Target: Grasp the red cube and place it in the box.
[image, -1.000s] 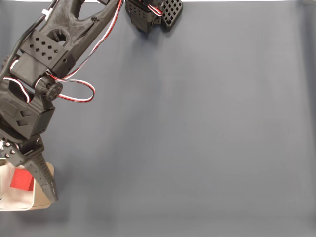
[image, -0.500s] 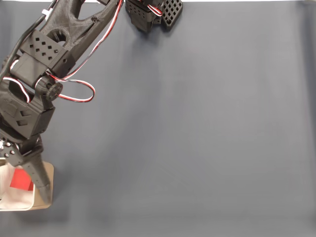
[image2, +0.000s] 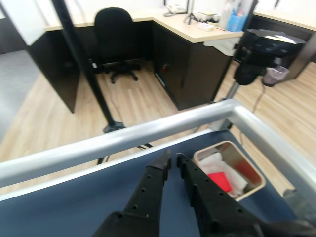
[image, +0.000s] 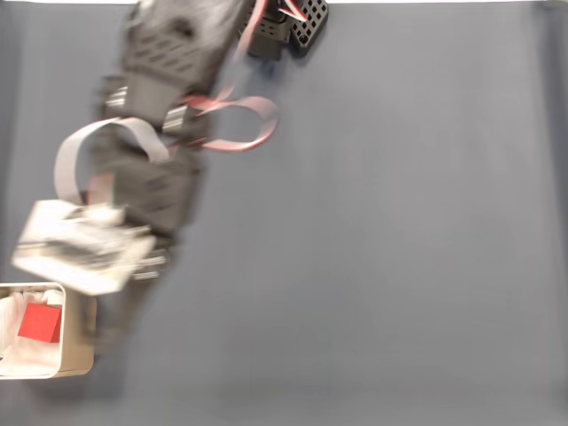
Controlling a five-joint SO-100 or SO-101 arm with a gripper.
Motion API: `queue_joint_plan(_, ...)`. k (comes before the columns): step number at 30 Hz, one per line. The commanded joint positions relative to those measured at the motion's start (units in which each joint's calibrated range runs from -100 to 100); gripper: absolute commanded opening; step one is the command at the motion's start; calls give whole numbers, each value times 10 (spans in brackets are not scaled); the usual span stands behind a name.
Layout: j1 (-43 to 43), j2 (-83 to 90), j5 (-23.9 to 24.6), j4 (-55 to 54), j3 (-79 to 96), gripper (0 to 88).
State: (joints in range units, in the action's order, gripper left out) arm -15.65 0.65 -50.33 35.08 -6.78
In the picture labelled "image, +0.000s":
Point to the red cube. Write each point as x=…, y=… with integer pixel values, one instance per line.
x=40, y=323

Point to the beige box with white rim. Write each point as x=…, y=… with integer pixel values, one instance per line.
x=66, y=365

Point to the white tissue paper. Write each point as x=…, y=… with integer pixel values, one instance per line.
x=26, y=357

